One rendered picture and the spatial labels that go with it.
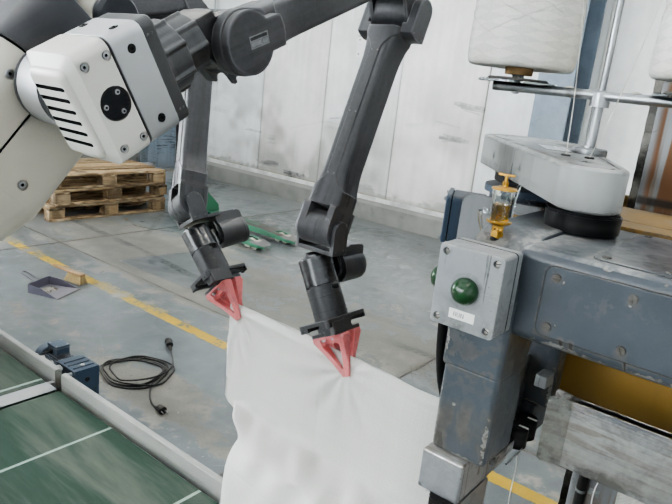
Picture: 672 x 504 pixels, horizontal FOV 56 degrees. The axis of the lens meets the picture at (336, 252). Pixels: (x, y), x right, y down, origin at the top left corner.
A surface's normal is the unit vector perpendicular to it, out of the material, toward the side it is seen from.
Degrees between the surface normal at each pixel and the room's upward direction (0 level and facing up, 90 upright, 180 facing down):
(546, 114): 90
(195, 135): 62
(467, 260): 90
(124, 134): 90
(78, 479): 0
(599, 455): 90
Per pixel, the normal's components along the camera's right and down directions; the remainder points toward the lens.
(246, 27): 0.77, 0.24
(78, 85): -0.12, 0.64
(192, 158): 0.50, -0.33
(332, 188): -0.54, -0.22
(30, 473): 0.11, -0.96
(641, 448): -0.62, 0.14
